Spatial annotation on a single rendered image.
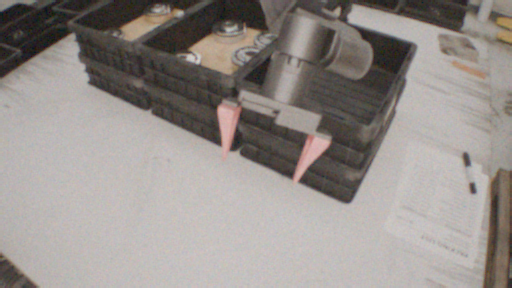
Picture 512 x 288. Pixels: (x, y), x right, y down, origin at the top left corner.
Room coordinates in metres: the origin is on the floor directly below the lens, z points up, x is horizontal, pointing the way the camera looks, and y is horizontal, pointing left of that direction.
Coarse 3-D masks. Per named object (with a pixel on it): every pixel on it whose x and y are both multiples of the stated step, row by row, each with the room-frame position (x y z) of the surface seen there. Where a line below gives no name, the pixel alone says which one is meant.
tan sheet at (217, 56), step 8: (248, 32) 1.01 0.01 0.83; (256, 32) 1.01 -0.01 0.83; (208, 40) 0.96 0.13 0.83; (248, 40) 0.96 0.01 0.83; (192, 48) 0.91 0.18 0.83; (200, 48) 0.91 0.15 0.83; (208, 48) 0.91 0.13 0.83; (216, 48) 0.91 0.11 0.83; (224, 48) 0.91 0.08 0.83; (232, 48) 0.91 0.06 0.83; (200, 56) 0.86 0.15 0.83; (208, 56) 0.86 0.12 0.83; (216, 56) 0.86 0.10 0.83; (224, 56) 0.86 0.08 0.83; (208, 64) 0.82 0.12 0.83; (216, 64) 0.82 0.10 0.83; (224, 64) 0.82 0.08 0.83; (224, 72) 0.78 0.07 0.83; (232, 72) 0.78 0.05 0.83
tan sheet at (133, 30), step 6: (174, 12) 1.17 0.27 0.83; (132, 24) 1.09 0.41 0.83; (138, 24) 1.09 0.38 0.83; (144, 24) 1.08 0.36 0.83; (150, 24) 1.08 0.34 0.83; (156, 24) 1.08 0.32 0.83; (126, 30) 1.05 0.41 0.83; (132, 30) 1.04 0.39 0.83; (138, 30) 1.04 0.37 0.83; (144, 30) 1.04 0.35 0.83; (150, 30) 1.04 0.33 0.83; (126, 36) 1.00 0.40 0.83; (132, 36) 1.00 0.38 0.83; (138, 36) 1.00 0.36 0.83
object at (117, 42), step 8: (112, 0) 1.07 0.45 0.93; (208, 0) 1.03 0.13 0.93; (96, 8) 1.01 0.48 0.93; (192, 8) 0.97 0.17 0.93; (80, 16) 0.96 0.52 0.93; (72, 24) 0.91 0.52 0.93; (160, 24) 0.87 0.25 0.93; (80, 32) 0.88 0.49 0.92; (88, 32) 0.86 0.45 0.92; (96, 32) 0.84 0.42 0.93; (104, 32) 0.84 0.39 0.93; (152, 32) 0.83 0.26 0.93; (104, 40) 0.82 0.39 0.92; (112, 40) 0.80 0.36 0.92; (120, 40) 0.79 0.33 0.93; (128, 40) 0.79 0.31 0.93; (136, 40) 0.78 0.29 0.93; (120, 48) 0.79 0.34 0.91; (128, 48) 0.77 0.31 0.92
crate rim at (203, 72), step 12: (216, 0) 1.03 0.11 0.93; (252, 0) 1.03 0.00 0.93; (192, 12) 0.94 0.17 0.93; (168, 24) 0.87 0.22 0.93; (144, 48) 0.74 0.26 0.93; (264, 48) 0.73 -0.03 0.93; (156, 60) 0.72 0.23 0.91; (168, 60) 0.70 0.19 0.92; (180, 60) 0.68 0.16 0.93; (252, 60) 0.68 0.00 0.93; (192, 72) 0.66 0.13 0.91; (204, 72) 0.64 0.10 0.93; (216, 72) 0.63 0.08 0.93; (240, 72) 0.63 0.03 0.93; (228, 84) 0.61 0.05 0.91
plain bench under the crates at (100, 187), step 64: (64, 64) 1.07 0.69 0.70; (448, 64) 1.07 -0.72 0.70; (0, 128) 0.72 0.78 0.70; (64, 128) 0.72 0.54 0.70; (128, 128) 0.71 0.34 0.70; (448, 128) 0.72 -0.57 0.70; (0, 192) 0.48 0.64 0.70; (64, 192) 0.49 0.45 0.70; (128, 192) 0.49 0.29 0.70; (192, 192) 0.49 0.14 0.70; (256, 192) 0.50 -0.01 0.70; (384, 192) 0.49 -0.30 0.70; (64, 256) 0.32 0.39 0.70; (128, 256) 0.33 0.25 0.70; (192, 256) 0.33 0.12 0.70; (256, 256) 0.34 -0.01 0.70; (320, 256) 0.33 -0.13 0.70; (384, 256) 0.33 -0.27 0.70
